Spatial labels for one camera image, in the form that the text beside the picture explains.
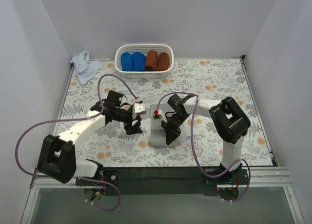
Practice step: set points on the blue rolled towel right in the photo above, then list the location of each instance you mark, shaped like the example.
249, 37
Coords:
138, 61

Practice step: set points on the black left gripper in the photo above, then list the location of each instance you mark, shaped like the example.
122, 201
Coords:
133, 119

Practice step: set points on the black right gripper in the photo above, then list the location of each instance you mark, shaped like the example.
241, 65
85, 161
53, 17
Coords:
172, 123

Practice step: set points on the aluminium frame rail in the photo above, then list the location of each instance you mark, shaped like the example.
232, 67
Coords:
259, 176

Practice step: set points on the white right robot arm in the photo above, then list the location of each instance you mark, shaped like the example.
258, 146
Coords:
229, 119

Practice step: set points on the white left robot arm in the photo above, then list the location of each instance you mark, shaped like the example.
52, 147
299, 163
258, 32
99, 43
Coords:
57, 158

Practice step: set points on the brown rolled towel left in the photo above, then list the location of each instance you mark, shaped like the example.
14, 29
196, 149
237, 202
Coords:
151, 60

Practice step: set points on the blue rolled towel left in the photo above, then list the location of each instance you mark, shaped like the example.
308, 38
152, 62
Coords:
126, 62

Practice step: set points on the brown rolled towel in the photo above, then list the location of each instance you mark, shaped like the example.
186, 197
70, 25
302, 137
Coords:
151, 60
163, 62

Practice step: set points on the grey panda towel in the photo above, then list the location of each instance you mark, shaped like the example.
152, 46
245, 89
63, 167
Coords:
158, 136

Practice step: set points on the floral patterned table mat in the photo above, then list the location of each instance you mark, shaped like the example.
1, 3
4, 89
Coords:
210, 79

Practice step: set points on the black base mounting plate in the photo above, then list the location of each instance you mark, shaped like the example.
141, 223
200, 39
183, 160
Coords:
167, 180

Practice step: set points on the blue rolled towel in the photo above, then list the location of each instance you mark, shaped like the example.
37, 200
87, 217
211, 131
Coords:
126, 62
138, 61

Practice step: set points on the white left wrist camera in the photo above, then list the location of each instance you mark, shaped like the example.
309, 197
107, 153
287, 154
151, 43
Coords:
138, 107

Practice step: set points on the brown rolled towel right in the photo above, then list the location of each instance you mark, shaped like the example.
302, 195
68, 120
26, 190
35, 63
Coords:
163, 62

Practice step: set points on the light blue towel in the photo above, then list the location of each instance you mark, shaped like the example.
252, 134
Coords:
84, 68

